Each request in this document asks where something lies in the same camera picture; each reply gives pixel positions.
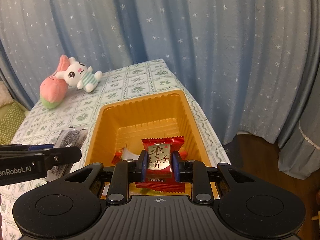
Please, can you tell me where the blue star curtain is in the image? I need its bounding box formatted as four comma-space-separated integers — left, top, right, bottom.
1, 0, 319, 179

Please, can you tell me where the green floral tablecloth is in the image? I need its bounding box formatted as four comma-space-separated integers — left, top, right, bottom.
0, 58, 232, 240

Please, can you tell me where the pink star plush toy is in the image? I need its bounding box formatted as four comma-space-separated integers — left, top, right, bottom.
40, 55, 70, 109

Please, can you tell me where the red white candy bar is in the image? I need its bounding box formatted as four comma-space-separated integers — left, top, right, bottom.
111, 147, 125, 165

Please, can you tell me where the red jujube snack packet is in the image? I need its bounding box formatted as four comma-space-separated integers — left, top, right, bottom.
135, 136, 185, 193

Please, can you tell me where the clear black snack packet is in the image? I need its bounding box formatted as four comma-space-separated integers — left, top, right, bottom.
45, 126, 88, 182

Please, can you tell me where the person's left hand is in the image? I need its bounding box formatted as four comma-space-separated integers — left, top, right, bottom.
0, 195, 3, 240

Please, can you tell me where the green zigzag cushion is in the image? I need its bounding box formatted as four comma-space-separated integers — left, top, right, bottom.
0, 101, 25, 145

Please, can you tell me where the beige pillow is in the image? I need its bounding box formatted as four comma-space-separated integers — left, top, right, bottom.
0, 81, 14, 107

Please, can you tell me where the red puffy snack packet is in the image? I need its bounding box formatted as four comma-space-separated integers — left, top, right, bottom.
179, 151, 188, 160

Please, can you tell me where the silver white snack wrapper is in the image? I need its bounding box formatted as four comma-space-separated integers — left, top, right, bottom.
121, 147, 139, 160

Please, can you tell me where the orange plastic tray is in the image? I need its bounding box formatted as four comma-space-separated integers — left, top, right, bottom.
85, 89, 220, 199

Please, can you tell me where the white bunny plush toy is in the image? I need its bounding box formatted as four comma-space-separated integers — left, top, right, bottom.
56, 57, 103, 93

